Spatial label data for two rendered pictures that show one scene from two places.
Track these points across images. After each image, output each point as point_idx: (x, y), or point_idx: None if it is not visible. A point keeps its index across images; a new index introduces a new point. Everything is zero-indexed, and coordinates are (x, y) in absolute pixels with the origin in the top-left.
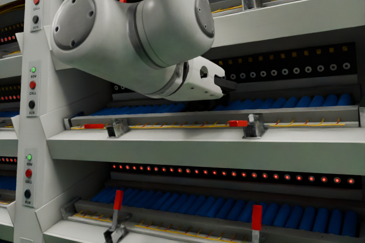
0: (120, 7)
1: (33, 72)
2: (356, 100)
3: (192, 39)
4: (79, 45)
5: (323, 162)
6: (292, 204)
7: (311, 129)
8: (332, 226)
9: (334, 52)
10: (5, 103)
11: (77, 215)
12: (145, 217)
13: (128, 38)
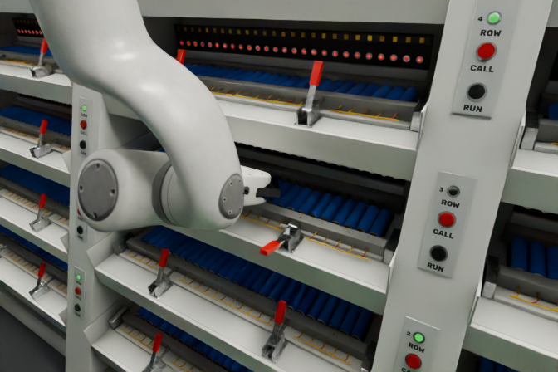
0: (146, 178)
1: (85, 111)
2: (396, 212)
3: (214, 226)
4: (100, 220)
5: (341, 291)
6: None
7: (340, 252)
8: (346, 322)
9: None
10: (61, 107)
11: (128, 254)
12: (189, 273)
13: (154, 209)
